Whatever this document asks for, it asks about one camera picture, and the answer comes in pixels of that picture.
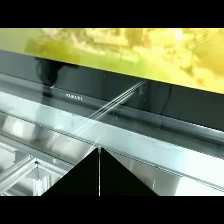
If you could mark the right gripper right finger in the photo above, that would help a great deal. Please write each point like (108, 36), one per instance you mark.
(121, 181)

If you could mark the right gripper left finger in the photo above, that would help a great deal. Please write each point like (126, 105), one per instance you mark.
(78, 181)

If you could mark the silver frame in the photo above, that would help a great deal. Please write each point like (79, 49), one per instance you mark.
(36, 130)

